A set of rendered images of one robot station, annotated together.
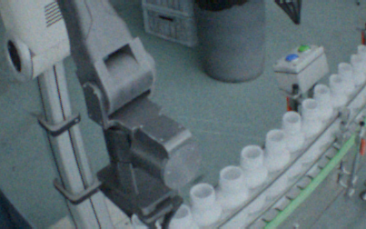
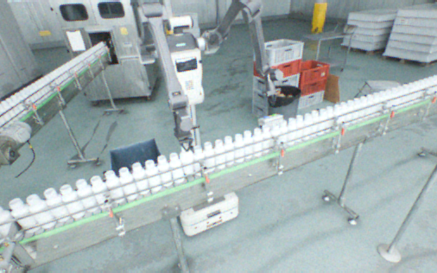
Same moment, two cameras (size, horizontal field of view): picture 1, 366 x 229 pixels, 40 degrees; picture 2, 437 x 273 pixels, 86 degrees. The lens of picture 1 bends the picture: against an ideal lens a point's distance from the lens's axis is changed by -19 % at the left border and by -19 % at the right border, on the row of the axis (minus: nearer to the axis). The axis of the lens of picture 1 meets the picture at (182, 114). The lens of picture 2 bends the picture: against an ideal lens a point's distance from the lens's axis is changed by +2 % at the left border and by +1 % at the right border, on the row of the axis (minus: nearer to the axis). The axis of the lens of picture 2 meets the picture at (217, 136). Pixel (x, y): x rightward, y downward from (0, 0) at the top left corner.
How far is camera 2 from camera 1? 0.48 m
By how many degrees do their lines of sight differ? 16
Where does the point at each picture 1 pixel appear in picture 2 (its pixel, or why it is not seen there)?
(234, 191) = (218, 147)
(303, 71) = (268, 122)
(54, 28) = (188, 92)
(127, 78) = (178, 99)
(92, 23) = (169, 81)
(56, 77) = (191, 110)
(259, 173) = (229, 145)
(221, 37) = not seen: hidden behind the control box
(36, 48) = not seen: hidden behind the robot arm
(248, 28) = (286, 117)
